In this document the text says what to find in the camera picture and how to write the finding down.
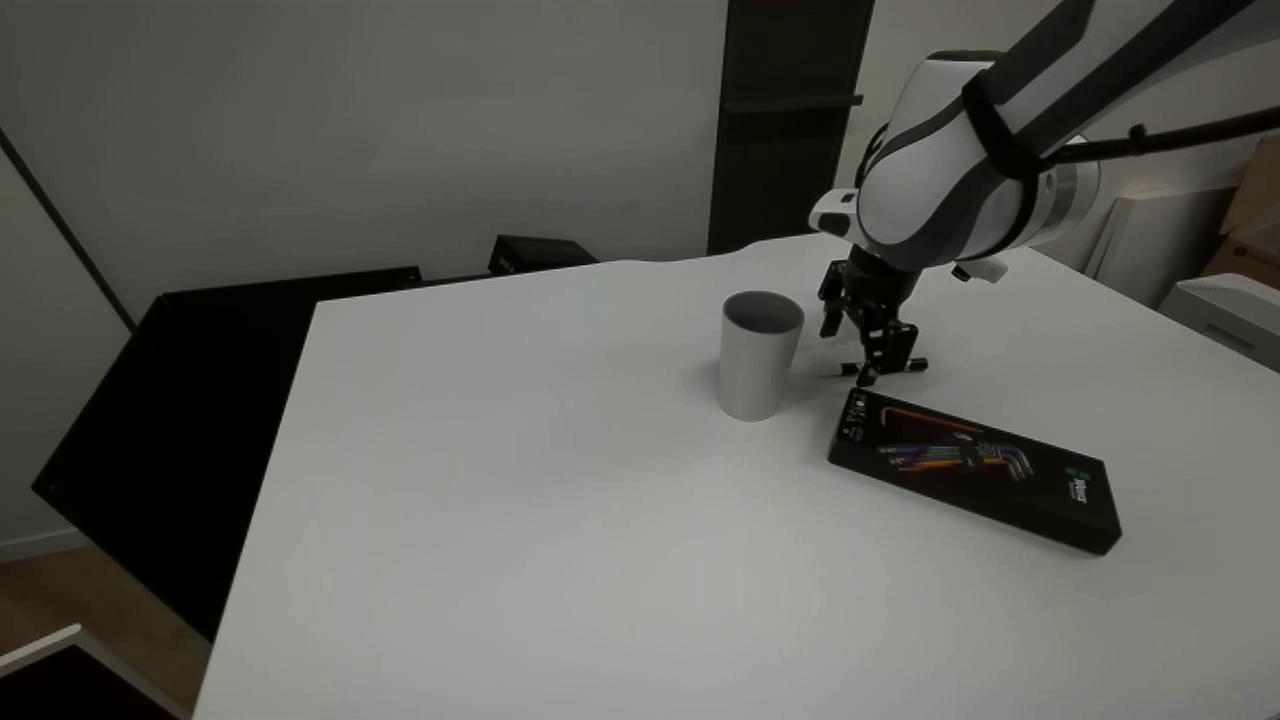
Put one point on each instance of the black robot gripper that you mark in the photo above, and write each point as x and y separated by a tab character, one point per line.
875	285

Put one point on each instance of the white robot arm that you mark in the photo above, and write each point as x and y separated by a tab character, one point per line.
935	175

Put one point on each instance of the white mug with logo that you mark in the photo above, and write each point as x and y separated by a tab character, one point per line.
756	360

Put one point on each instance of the black box with colourful print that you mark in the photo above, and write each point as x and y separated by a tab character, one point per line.
975	474

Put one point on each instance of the white cabinet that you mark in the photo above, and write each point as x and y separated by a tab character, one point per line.
1152	246

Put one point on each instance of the white flat box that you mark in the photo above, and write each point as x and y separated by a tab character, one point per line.
1224	319

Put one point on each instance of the brown cardboard box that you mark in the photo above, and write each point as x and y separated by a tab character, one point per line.
1255	213

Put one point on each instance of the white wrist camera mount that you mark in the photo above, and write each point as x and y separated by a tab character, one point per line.
835	213

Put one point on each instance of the dark vertical wall pillar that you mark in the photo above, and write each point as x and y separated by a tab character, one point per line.
784	121

